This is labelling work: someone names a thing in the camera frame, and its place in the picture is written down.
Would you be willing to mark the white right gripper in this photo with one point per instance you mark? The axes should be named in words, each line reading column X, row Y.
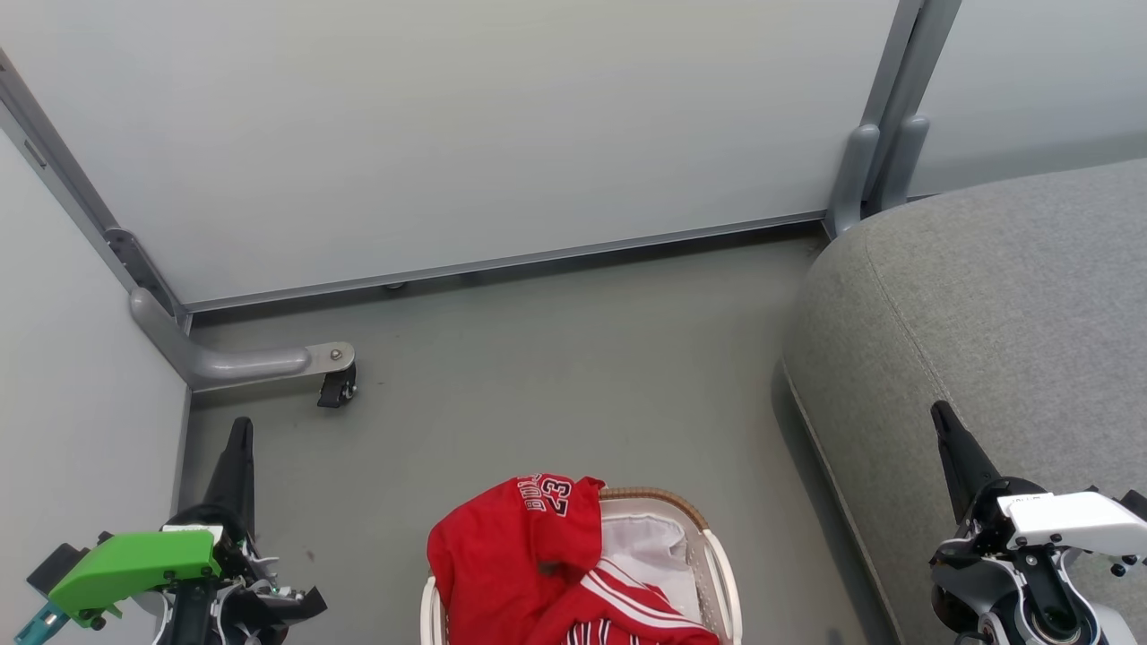
column 1066, row 520

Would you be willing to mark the white basket liner cloth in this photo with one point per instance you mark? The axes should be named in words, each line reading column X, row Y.
column 650, row 551

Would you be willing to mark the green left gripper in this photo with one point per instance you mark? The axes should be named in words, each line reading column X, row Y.
column 134, row 564

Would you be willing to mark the dark hinge bracket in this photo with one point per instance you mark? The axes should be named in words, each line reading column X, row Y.
column 139, row 264

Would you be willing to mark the grey partition corner post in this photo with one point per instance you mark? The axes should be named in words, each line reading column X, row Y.
column 54, row 152

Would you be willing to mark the black caster wheel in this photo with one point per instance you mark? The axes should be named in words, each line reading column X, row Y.
column 337, row 387

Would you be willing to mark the red jersey with white trim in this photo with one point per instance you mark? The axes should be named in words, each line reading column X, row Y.
column 627, row 593

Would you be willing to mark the grey fabric sofa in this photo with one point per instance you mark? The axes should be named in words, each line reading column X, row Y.
column 986, row 313

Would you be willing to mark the red Bulls 23 jersey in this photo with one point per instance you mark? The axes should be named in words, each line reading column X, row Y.
column 502, row 564

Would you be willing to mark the grey double partition post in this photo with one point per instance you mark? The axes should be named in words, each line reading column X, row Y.
column 905, row 63

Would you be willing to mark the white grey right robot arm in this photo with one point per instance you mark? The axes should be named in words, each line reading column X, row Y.
column 995, row 591

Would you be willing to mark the grey partition foot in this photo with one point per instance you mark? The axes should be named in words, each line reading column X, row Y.
column 851, row 179
column 903, row 161

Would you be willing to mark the grey partition caster leg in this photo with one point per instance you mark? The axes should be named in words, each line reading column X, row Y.
column 233, row 363

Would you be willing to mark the white laundry basket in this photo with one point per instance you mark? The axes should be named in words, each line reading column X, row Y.
column 717, row 573

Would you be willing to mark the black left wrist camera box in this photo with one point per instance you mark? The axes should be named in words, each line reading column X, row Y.
column 56, row 566

